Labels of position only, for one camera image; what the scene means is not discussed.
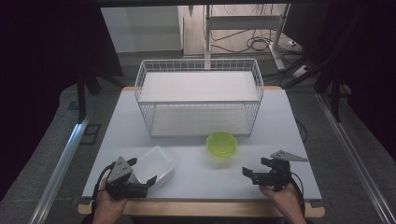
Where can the aluminium rail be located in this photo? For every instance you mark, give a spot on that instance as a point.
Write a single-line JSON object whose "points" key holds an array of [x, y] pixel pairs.
{"points": [[355, 155], [59, 174]]}

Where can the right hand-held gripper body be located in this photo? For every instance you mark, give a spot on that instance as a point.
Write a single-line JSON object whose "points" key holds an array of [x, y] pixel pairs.
{"points": [[277, 177]]}

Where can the person's left hand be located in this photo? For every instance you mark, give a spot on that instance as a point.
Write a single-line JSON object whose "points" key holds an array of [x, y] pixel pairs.
{"points": [[107, 208]]}

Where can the black metal stand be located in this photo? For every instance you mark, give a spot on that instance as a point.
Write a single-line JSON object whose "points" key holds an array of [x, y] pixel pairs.
{"points": [[335, 99], [81, 99]]}

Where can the person's right hand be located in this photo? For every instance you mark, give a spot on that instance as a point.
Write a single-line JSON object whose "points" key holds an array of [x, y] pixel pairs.
{"points": [[289, 202]]}

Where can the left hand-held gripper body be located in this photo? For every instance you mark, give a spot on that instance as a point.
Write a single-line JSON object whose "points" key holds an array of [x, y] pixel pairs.
{"points": [[120, 174]]}

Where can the white metal desk frame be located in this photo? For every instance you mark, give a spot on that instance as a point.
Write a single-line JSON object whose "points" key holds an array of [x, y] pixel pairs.
{"points": [[243, 21]]}

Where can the dark curtain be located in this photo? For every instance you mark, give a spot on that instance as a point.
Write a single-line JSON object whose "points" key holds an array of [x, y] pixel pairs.
{"points": [[367, 68], [40, 77]]}

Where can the green plastic bowl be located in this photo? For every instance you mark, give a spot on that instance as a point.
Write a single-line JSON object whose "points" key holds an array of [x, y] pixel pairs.
{"points": [[221, 144]]}

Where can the black floor socket plate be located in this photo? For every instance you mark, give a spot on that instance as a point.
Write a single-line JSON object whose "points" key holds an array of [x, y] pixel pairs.
{"points": [[90, 134]]}

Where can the white cabinet panel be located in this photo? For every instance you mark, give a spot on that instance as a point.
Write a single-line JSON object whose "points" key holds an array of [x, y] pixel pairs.
{"points": [[141, 29]]}

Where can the white power strip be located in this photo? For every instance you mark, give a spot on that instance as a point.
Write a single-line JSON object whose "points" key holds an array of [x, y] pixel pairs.
{"points": [[300, 71]]}

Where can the white plastic food container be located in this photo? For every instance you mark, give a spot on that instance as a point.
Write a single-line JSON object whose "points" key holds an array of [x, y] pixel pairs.
{"points": [[155, 166]]}

